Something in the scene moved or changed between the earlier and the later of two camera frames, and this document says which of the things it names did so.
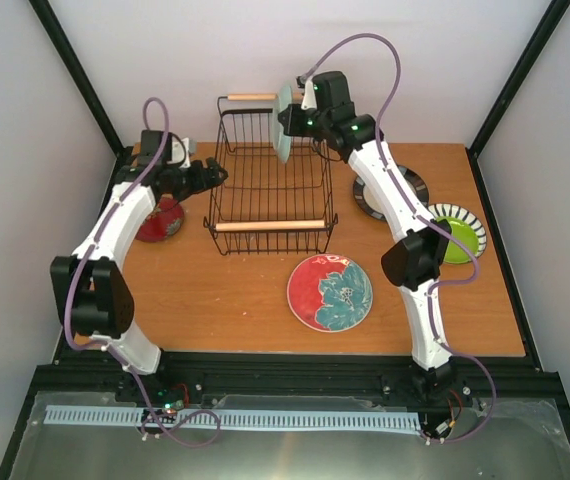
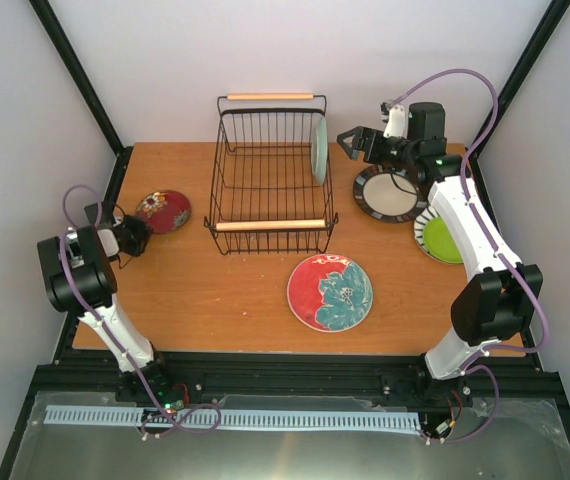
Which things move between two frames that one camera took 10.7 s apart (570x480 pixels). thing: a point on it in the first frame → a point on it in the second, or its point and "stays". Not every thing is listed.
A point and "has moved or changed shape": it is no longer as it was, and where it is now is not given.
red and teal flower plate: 330,293 stays
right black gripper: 289,122 → 370,146
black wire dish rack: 261,205 stays
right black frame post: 474,149 stays
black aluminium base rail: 104,374 stays
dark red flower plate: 163,223 has moved or changed shape
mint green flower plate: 283,139 → 319,151
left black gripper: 202,183 → 141,227
